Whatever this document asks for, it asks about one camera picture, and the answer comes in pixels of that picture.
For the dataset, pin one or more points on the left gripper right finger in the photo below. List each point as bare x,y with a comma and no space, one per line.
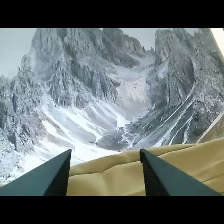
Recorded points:
170,180

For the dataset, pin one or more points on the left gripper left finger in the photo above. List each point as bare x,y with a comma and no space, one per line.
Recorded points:
43,180

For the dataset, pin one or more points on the olive green pants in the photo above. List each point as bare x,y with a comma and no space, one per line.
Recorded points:
110,175

